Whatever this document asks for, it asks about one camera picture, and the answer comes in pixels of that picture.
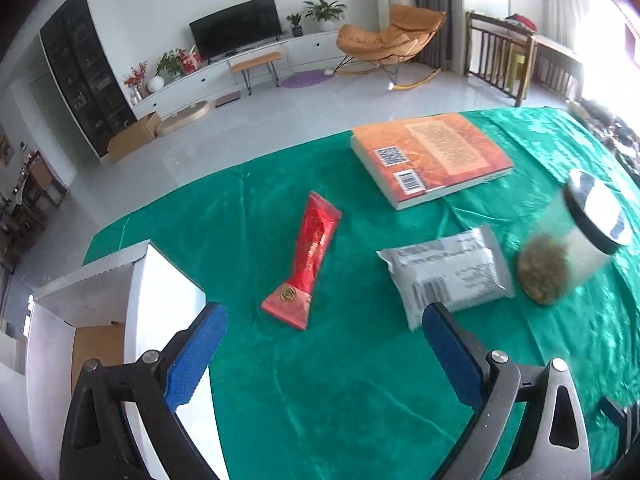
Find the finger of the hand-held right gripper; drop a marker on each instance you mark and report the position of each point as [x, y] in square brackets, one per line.
[614, 410]

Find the large green potted plant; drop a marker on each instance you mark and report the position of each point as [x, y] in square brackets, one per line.
[325, 12]

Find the clear jar with black lid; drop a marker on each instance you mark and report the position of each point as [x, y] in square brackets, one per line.
[560, 245]

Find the brown cardboard box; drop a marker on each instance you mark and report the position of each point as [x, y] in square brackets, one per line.
[132, 137]

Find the black television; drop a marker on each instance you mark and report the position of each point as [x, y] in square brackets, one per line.
[235, 27]

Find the wooden dining chair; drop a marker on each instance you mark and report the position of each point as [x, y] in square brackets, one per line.
[45, 180]

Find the orange rocking chair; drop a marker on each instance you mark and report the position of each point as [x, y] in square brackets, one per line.
[380, 35]

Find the round wooden floor tray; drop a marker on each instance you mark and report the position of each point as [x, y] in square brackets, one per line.
[182, 117]

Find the white cardboard box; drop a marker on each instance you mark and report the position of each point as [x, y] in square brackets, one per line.
[165, 280]

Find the red cloth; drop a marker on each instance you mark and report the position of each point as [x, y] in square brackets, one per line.
[522, 21]

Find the bushy green potted plant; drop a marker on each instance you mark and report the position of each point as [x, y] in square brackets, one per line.
[170, 62]

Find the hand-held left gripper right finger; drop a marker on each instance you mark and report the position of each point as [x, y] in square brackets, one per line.
[450, 360]

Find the red gift box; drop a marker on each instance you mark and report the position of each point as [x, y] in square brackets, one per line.
[191, 60]

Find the red flowers in vase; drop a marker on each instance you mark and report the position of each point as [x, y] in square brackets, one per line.
[136, 77]

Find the purple round mat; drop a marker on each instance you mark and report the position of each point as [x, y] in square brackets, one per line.
[302, 80]

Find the green tablecloth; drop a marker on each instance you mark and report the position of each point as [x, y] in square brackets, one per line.
[350, 385]

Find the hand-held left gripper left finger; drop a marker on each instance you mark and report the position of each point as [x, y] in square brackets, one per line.
[195, 360]

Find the white curtain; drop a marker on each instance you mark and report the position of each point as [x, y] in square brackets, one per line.
[555, 0]

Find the dark wooden railing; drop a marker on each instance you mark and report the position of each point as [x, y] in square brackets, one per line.
[495, 50]

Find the tall black glass cabinet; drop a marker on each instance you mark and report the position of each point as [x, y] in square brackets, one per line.
[85, 70]

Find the round white vase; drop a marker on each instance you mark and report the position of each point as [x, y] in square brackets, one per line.
[155, 83]

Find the grey plastic packet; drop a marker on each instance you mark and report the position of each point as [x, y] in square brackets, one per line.
[450, 270]

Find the red packet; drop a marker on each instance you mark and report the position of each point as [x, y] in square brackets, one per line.
[312, 250]

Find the grey floor scale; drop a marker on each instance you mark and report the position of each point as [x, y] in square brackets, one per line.
[227, 99]

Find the orange book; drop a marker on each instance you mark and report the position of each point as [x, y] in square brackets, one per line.
[435, 155]

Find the small potted plant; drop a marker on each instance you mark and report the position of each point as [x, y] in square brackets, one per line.
[296, 25]

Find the wooden bench with black legs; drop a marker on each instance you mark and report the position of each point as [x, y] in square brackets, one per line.
[255, 58]

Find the white television cabinet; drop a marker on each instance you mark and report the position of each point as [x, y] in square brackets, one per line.
[210, 80]

